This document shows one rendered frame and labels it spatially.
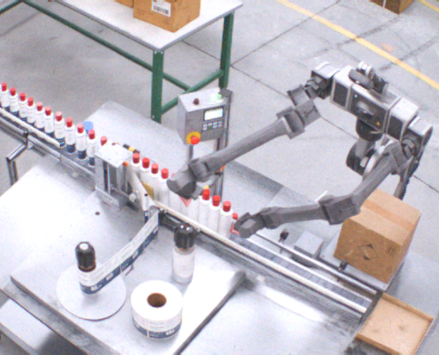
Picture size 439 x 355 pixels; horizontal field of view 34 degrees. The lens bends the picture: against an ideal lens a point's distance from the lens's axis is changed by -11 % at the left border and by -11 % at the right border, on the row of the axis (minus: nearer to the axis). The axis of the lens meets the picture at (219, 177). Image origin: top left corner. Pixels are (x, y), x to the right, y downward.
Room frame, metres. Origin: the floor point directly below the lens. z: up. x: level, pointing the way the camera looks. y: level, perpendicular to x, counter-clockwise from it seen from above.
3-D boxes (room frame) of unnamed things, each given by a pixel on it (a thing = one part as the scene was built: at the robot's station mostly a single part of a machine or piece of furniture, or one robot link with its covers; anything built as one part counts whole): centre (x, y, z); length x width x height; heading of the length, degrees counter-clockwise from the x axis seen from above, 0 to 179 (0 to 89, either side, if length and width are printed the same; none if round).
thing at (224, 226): (2.21, -0.04, 0.98); 0.05 x 0.05 x 0.20
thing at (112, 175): (2.39, 0.45, 1.01); 0.14 x 0.13 x 0.26; 60
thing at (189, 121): (2.39, 0.09, 1.38); 0.17 x 0.10 x 0.19; 115
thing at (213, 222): (2.24, 0.00, 0.98); 0.05 x 0.05 x 0.20
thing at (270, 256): (2.26, 0.04, 0.86); 1.65 x 0.08 x 0.04; 60
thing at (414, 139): (2.27, -0.76, 1.45); 0.09 x 0.08 x 0.12; 53
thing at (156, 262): (1.94, 0.37, 0.86); 0.80 x 0.67 x 0.05; 60
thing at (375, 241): (2.19, -0.72, 0.99); 0.30 x 0.24 x 0.27; 59
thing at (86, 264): (1.83, 0.49, 1.04); 0.09 x 0.09 x 0.29
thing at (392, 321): (1.77, -0.83, 0.85); 0.30 x 0.26 x 0.04; 60
